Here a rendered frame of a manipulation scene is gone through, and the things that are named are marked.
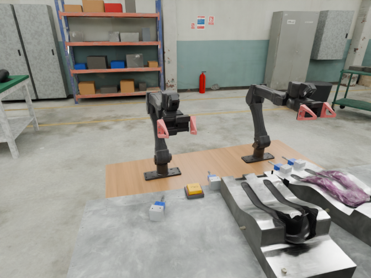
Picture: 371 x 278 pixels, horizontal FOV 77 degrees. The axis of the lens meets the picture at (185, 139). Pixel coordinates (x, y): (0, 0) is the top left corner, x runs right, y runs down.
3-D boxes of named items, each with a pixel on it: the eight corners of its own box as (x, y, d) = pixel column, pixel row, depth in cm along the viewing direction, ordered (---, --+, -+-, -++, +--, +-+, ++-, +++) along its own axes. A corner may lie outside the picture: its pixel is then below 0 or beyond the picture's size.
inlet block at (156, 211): (159, 199, 108) (158, 190, 106) (169, 201, 107) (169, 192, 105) (149, 220, 97) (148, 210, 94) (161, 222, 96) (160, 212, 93)
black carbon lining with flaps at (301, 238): (238, 186, 106) (239, 169, 102) (270, 182, 109) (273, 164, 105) (281, 250, 75) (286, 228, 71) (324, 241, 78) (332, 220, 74)
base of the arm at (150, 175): (181, 162, 124) (178, 156, 130) (144, 167, 119) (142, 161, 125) (181, 174, 128) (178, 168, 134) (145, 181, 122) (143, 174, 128)
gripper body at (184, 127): (189, 116, 84) (184, 109, 91) (162, 118, 82) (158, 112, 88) (189, 132, 87) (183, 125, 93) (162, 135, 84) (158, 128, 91)
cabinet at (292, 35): (262, 89, 667) (273, 11, 585) (293, 87, 686) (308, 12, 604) (271, 93, 625) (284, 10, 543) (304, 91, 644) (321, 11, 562)
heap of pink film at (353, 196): (296, 181, 112) (299, 167, 108) (319, 171, 120) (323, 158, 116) (353, 215, 91) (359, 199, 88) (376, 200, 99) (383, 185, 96)
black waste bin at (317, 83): (292, 111, 484) (298, 81, 458) (313, 110, 493) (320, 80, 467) (308, 118, 442) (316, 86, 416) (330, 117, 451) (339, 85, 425)
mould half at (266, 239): (220, 192, 113) (221, 168, 108) (268, 185, 118) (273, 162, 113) (277, 295, 69) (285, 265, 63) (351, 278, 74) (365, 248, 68)
